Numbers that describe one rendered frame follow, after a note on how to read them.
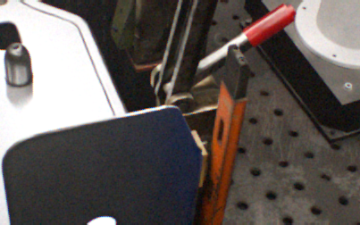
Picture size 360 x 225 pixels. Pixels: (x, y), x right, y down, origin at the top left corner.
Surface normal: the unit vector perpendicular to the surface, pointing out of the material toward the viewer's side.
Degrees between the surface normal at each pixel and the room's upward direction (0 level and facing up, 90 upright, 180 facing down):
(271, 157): 0
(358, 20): 92
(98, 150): 90
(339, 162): 0
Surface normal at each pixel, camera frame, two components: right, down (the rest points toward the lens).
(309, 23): 0.08, -0.66
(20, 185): 0.34, 0.70
